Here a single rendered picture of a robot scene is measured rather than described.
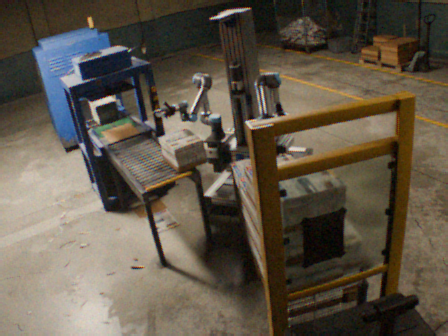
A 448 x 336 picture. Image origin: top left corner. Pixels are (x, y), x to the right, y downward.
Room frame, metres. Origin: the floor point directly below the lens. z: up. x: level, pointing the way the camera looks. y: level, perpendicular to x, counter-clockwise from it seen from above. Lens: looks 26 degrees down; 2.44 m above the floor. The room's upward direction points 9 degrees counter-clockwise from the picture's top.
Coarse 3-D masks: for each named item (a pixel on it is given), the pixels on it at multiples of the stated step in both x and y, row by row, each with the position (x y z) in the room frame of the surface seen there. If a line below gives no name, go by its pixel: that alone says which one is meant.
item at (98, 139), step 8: (120, 120) 4.98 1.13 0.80; (128, 120) 4.92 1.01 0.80; (136, 120) 4.88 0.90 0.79; (96, 128) 4.85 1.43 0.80; (104, 128) 4.79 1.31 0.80; (136, 128) 4.57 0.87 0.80; (144, 128) 4.53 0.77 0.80; (96, 136) 4.57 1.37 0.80; (104, 136) 4.50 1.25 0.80; (136, 136) 4.38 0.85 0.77; (96, 144) 4.39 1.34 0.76; (104, 144) 4.25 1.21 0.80; (112, 144) 4.25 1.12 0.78; (104, 152) 4.21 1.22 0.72
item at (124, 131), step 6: (120, 126) 4.74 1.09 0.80; (126, 126) 4.70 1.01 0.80; (132, 126) 4.66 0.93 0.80; (102, 132) 4.66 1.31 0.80; (108, 132) 4.61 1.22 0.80; (114, 132) 4.57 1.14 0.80; (120, 132) 4.53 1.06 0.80; (126, 132) 4.50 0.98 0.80; (132, 132) 4.46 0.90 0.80; (138, 132) 4.42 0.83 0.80; (108, 138) 4.41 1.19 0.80; (114, 138) 4.37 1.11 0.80; (120, 138) 4.34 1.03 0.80
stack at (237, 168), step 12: (240, 168) 3.09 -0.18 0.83; (240, 180) 2.89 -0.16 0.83; (240, 192) 2.95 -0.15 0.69; (240, 204) 3.00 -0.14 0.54; (252, 204) 2.52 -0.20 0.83; (240, 216) 3.13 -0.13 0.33; (252, 216) 2.58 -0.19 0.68; (240, 228) 3.21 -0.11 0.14; (252, 228) 2.61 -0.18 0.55; (252, 240) 2.69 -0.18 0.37; (252, 252) 2.75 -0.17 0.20; (252, 264) 2.80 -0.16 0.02; (264, 288) 2.47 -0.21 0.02
